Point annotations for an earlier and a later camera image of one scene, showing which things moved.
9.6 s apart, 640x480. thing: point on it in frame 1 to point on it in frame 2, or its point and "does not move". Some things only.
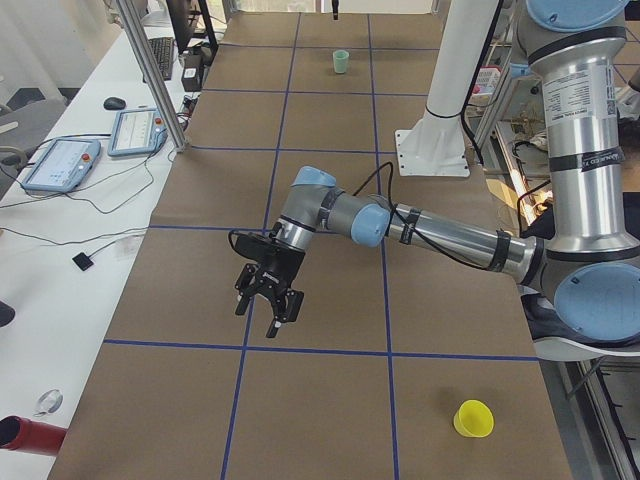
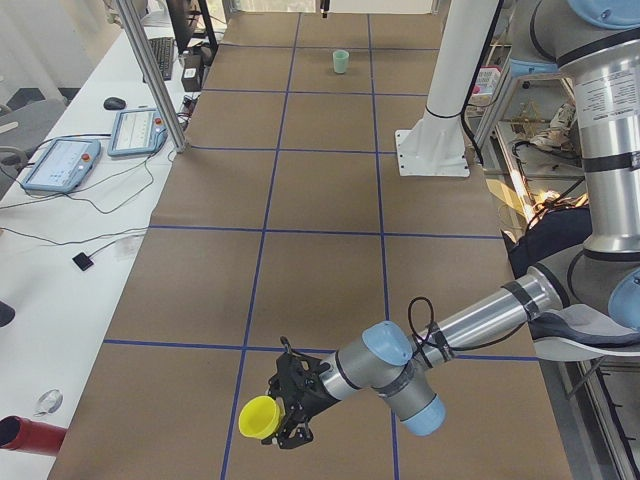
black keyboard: (163, 52) does not move
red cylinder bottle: (20, 434) does not move
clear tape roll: (49, 402) does not move
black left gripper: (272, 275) to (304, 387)
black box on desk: (194, 62) does not move
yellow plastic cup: (474, 419) to (260, 417)
